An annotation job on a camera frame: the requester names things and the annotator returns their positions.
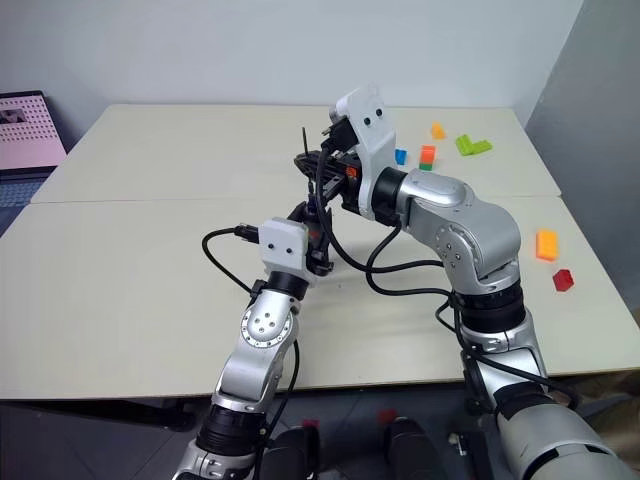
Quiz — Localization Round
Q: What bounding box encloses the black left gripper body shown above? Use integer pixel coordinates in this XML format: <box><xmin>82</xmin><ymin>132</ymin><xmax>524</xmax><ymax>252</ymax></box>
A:
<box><xmin>305</xmin><ymin>246</ymin><xmax>334</xmax><ymax>277</ymax></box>

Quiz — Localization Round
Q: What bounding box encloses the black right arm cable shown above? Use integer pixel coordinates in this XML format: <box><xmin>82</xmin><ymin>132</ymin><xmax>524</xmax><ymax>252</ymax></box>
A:
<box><xmin>307</xmin><ymin>118</ymin><xmax>582</xmax><ymax>417</ymax></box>

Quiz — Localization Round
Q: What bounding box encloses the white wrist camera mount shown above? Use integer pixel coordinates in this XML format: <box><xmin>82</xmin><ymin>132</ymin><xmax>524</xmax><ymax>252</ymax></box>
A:
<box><xmin>256</xmin><ymin>216</ymin><xmax>311</xmax><ymax>274</ymax></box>
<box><xmin>334</xmin><ymin>86</ymin><xmax>397</xmax><ymax>222</ymax></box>

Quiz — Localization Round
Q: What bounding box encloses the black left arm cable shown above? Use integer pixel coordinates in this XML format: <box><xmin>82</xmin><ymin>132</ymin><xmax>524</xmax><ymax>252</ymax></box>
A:
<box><xmin>201</xmin><ymin>224</ymin><xmax>302</xmax><ymax>480</ymax></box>

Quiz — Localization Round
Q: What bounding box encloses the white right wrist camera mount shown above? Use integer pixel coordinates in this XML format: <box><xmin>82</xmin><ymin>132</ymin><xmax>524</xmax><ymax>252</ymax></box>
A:
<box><xmin>334</xmin><ymin>86</ymin><xmax>397</xmax><ymax>222</ymax></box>

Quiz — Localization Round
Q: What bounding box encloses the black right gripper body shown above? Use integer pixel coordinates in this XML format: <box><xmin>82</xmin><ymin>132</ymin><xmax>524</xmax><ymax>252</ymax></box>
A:
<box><xmin>327</xmin><ymin>151</ymin><xmax>363</xmax><ymax>213</ymax></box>

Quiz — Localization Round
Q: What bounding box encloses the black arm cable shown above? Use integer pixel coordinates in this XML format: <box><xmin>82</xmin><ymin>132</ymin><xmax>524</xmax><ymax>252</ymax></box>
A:
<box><xmin>201</xmin><ymin>224</ymin><xmax>302</xmax><ymax>480</ymax></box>
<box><xmin>307</xmin><ymin>118</ymin><xmax>582</xmax><ymax>417</ymax></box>

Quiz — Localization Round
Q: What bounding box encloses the green L-shaped block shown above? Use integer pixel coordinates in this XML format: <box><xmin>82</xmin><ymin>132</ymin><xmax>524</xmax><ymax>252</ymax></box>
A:
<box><xmin>454</xmin><ymin>134</ymin><xmax>494</xmax><ymax>158</ymax></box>

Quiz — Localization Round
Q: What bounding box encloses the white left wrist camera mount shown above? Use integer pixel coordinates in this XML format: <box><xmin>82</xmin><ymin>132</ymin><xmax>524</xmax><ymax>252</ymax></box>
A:
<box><xmin>256</xmin><ymin>216</ymin><xmax>311</xmax><ymax>274</ymax></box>

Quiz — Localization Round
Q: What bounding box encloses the red block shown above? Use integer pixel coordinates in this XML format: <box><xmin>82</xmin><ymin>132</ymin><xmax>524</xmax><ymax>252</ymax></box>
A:
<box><xmin>552</xmin><ymin>268</ymin><xmax>577</xmax><ymax>293</ymax></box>

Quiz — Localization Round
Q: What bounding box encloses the long orange block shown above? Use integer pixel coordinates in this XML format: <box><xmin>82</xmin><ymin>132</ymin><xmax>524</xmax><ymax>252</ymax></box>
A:
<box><xmin>535</xmin><ymin>228</ymin><xmax>560</xmax><ymax>263</ymax></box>

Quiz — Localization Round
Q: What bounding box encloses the laptop with pink screen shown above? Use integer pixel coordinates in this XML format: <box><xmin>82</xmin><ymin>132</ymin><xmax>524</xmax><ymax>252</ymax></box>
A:
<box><xmin>0</xmin><ymin>89</ymin><xmax>70</xmax><ymax>211</ymax></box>

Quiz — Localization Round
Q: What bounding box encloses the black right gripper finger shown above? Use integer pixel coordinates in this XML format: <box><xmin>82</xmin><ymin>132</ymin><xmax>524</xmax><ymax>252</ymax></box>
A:
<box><xmin>293</xmin><ymin>149</ymin><xmax>347</xmax><ymax>176</ymax></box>
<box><xmin>311</xmin><ymin>169</ymin><xmax>347</xmax><ymax>199</ymax></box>

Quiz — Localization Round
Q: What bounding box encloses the dark rounded shape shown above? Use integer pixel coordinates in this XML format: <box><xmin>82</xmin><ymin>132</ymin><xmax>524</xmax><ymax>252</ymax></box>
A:
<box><xmin>381</xmin><ymin>416</ymin><xmax>432</xmax><ymax>480</ymax></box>
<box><xmin>271</xmin><ymin>424</ymin><xmax>322</xmax><ymax>480</ymax></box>

